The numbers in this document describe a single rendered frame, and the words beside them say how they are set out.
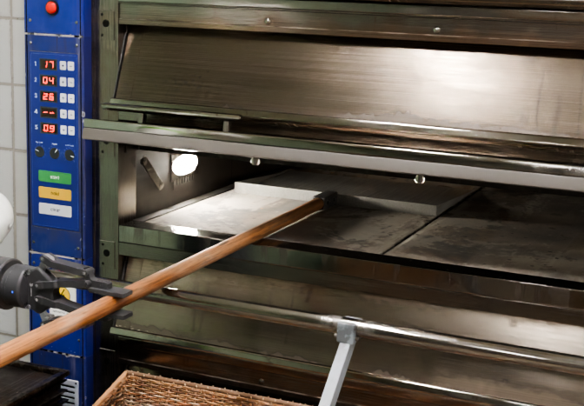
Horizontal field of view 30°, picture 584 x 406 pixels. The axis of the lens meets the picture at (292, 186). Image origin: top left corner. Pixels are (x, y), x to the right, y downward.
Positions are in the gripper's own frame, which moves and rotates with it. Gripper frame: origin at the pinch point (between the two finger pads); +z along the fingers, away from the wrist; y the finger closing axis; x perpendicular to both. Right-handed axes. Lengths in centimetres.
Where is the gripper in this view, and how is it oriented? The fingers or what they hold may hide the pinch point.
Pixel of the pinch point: (110, 302)
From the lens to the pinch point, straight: 188.2
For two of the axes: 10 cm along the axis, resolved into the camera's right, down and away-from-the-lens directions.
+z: 9.1, 1.1, -3.9
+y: -0.3, 9.8, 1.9
